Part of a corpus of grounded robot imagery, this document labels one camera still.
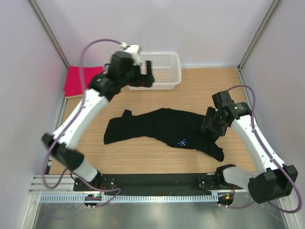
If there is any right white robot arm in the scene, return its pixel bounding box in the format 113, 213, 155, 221
201, 91, 298, 204

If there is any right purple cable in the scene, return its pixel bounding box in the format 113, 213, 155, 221
219, 85, 301, 213

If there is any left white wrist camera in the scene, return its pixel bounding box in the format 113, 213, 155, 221
119, 42, 141, 65

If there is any purple cable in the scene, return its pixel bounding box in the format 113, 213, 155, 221
41, 39, 124, 207
219, 85, 301, 213

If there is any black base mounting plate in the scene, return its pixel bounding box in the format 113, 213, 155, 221
72, 173, 244, 197

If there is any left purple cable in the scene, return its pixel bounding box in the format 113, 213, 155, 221
41, 39, 124, 207

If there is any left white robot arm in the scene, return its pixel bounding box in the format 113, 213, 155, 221
42, 51, 154, 182

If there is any white slotted cable duct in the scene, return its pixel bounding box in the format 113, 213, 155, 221
40, 193, 218, 203

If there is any folded beige t-shirt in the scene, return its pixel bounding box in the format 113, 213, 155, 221
65, 94, 83, 99

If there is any black t-shirt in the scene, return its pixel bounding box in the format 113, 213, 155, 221
103, 108, 224, 162

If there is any folded pink t-shirt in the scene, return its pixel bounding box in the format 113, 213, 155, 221
64, 66, 103, 96

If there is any white perforated plastic basket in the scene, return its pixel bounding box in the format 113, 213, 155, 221
128, 52, 182, 91

